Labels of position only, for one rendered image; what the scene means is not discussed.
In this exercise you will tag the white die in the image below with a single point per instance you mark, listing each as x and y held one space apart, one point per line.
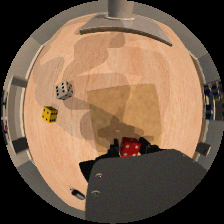
64 90

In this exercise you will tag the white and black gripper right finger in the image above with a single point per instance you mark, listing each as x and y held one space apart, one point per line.
147 148

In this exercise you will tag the yellow die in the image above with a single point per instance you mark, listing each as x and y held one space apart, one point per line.
49 114

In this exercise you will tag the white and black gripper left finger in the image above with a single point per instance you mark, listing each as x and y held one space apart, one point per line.
86 166

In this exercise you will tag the red die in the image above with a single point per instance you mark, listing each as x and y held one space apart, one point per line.
129 147

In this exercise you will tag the tan square mat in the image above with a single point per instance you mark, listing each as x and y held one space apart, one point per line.
125 111

